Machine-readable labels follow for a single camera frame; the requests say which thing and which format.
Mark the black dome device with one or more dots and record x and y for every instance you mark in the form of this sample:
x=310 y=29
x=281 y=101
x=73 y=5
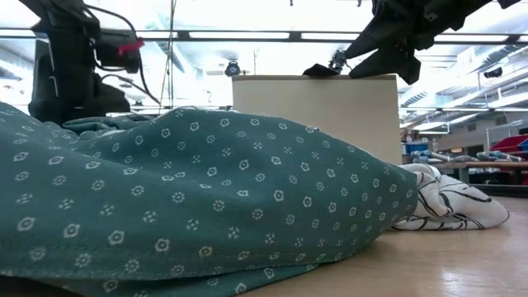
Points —
x=233 y=68

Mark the green patterned shirt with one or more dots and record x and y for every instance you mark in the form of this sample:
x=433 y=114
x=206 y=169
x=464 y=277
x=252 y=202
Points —
x=206 y=198

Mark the red plastic bin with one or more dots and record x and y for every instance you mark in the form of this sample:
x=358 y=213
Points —
x=509 y=144

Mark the blue plastic bin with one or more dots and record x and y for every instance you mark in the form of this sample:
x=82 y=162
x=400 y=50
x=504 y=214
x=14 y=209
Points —
x=524 y=145

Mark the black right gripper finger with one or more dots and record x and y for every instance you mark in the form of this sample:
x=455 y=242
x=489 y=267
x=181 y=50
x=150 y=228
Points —
x=379 y=37
x=383 y=66

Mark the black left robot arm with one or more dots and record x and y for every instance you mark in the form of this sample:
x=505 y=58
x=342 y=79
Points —
x=70 y=62

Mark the beige cardboard box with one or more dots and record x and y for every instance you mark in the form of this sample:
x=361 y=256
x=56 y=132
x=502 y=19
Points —
x=313 y=115

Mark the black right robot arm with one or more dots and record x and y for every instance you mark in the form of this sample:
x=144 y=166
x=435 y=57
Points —
x=507 y=3

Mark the black ceiling camera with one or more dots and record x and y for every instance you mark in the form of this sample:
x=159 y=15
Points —
x=493 y=72

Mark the white garment with black lines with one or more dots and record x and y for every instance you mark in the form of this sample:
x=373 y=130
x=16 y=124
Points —
x=453 y=202

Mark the blue storage box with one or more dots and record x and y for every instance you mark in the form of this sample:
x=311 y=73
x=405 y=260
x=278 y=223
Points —
x=416 y=147

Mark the small dark garment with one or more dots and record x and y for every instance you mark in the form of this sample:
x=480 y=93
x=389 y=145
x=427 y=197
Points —
x=319 y=71

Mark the grey tubular device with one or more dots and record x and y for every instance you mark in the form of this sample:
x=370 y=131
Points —
x=433 y=156
x=495 y=156

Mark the red tape tag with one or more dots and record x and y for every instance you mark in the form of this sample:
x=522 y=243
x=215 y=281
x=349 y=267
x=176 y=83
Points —
x=130 y=46

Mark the wooden background table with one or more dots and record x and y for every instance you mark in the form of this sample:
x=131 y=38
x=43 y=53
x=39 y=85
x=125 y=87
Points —
x=495 y=165

